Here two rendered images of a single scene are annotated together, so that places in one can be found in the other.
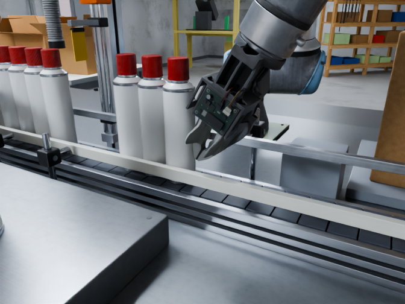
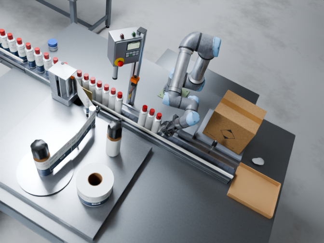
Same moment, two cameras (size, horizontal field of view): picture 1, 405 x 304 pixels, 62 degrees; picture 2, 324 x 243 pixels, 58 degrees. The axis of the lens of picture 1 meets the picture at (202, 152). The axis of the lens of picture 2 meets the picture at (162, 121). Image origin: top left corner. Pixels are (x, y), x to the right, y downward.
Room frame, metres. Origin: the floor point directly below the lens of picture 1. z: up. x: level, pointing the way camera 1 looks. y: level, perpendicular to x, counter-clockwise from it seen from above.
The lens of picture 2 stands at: (-0.57, 0.32, 2.52)
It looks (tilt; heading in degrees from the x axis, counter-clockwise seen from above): 53 degrees down; 344
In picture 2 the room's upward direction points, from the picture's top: 18 degrees clockwise
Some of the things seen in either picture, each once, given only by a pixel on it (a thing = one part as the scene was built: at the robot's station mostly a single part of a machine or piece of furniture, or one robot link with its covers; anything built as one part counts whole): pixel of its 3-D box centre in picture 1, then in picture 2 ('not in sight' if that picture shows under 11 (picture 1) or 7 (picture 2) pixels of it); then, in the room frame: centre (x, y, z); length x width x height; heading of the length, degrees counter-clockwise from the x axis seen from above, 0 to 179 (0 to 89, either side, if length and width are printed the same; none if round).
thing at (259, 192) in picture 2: not in sight; (254, 189); (0.17, -0.64, 0.85); 0.30 x 0.26 x 0.04; 61
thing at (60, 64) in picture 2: not in sight; (62, 70); (0.76, 0.66, 1.14); 0.14 x 0.11 x 0.01; 61
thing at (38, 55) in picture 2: not in sight; (39, 60); (0.98, 0.87, 0.98); 0.05 x 0.05 x 0.20
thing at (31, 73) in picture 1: (42, 98); (112, 99); (0.70, 0.34, 0.98); 0.05 x 0.05 x 0.20
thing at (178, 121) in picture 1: (179, 122); (156, 123); (0.53, 0.04, 0.98); 0.05 x 0.05 x 0.20
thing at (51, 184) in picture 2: not in sight; (45, 169); (0.20, 0.68, 0.89); 0.31 x 0.31 x 0.01
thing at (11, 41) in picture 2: not in sight; (12, 46); (1.09, 1.07, 0.98); 0.05 x 0.05 x 0.20
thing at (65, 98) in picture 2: not in sight; (64, 83); (0.76, 0.65, 1.01); 0.14 x 0.13 x 0.26; 61
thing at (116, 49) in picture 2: not in sight; (124, 47); (0.77, 0.29, 1.38); 0.17 x 0.10 x 0.19; 117
